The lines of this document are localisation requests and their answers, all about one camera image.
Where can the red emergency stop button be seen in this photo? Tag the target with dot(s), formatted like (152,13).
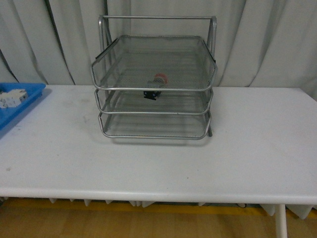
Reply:
(154,86)

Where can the silver mesh three-tier rack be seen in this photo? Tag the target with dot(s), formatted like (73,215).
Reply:
(120,74)

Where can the white circuit breaker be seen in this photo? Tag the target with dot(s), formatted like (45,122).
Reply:
(13,98)

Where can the blue plastic tray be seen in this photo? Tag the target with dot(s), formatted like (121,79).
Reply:
(8,115)

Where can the white table leg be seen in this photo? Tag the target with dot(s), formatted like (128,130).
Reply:
(280,221)

